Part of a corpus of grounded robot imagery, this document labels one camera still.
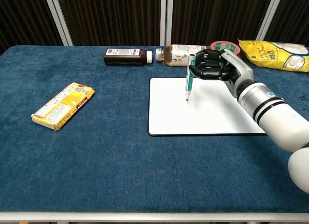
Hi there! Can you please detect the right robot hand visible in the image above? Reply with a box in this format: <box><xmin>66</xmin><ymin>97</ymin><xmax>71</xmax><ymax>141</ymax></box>
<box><xmin>189</xmin><ymin>49</ymin><xmax>254</xmax><ymax>99</ymax></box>

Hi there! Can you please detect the green marker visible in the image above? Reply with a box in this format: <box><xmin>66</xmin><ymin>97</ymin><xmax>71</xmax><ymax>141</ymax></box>
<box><xmin>184</xmin><ymin>54</ymin><xmax>196</xmax><ymax>103</ymax></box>

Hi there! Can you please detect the red tape roll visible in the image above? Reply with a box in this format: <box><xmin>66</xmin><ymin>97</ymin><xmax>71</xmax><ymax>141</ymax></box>
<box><xmin>209</xmin><ymin>40</ymin><xmax>241</xmax><ymax>56</ymax></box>

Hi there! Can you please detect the yellow snack bag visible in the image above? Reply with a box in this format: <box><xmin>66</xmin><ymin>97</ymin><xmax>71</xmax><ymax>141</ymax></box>
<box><xmin>238</xmin><ymin>38</ymin><xmax>309</xmax><ymax>72</ymax></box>

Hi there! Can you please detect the dark pleated curtain panel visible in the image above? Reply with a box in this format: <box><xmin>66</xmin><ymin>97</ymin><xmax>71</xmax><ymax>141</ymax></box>
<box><xmin>56</xmin><ymin>0</ymin><xmax>162</xmax><ymax>46</ymax></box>
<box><xmin>0</xmin><ymin>0</ymin><xmax>64</xmax><ymax>55</ymax></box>
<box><xmin>264</xmin><ymin>0</ymin><xmax>309</xmax><ymax>46</ymax></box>
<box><xmin>171</xmin><ymin>0</ymin><xmax>275</xmax><ymax>46</ymax></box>

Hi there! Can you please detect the amber tea bottle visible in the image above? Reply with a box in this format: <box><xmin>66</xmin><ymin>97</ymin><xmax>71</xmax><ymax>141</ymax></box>
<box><xmin>155</xmin><ymin>44</ymin><xmax>211</xmax><ymax>67</ymax></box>

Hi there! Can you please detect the white drawing board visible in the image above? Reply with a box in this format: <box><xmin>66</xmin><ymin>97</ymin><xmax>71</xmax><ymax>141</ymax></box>
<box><xmin>147</xmin><ymin>77</ymin><xmax>267</xmax><ymax>137</ymax></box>

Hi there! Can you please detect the dark brown bottle white cap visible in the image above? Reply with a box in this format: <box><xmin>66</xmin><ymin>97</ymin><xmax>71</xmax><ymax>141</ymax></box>
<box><xmin>103</xmin><ymin>48</ymin><xmax>153</xmax><ymax>66</ymax></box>

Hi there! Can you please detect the blue table cloth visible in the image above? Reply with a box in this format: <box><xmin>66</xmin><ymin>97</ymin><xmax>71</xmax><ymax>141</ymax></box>
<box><xmin>0</xmin><ymin>45</ymin><xmax>309</xmax><ymax>213</ymax></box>

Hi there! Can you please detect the yellow cardboard box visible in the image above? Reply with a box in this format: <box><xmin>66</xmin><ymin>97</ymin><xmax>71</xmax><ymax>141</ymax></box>
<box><xmin>30</xmin><ymin>82</ymin><xmax>96</xmax><ymax>131</ymax></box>

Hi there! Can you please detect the white partition frame post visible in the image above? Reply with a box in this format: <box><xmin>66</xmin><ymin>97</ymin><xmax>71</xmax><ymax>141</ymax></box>
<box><xmin>160</xmin><ymin>0</ymin><xmax>174</xmax><ymax>46</ymax></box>
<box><xmin>43</xmin><ymin>0</ymin><xmax>73</xmax><ymax>46</ymax></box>
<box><xmin>255</xmin><ymin>0</ymin><xmax>281</xmax><ymax>41</ymax></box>

